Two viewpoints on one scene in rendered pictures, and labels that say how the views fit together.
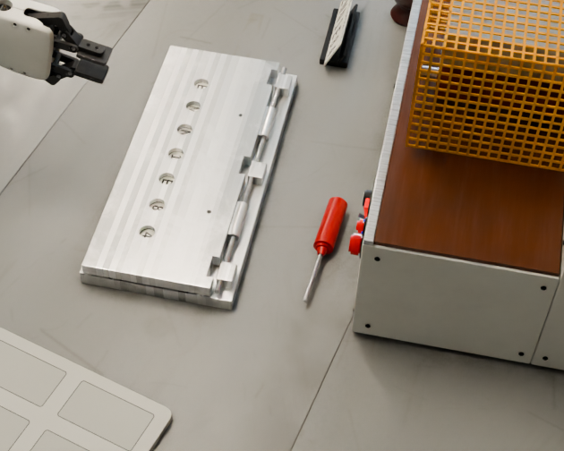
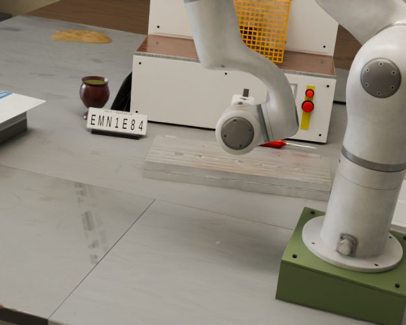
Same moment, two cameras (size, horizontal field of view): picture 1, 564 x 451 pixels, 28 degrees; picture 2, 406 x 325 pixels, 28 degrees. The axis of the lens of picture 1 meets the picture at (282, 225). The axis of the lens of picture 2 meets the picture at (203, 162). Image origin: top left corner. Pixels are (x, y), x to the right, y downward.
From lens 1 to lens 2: 2.42 m
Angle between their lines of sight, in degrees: 77
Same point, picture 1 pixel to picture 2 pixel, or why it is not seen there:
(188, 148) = (233, 158)
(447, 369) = (332, 131)
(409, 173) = (292, 68)
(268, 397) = not seen: hidden behind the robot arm
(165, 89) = (185, 162)
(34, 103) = (187, 216)
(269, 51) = (127, 151)
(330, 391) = not seen: hidden behind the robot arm
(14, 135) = (220, 222)
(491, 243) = (323, 61)
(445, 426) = not seen: hidden behind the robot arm
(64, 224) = (289, 206)
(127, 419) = (405, 187)
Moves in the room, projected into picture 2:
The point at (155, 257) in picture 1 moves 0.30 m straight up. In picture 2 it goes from (316, 167) to (335, 48)
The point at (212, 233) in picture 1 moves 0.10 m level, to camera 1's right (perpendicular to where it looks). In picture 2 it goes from (292, 155) to (286, 140)
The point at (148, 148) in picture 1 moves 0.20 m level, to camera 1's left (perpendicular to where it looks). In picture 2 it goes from (237, 167) to (247, 205)
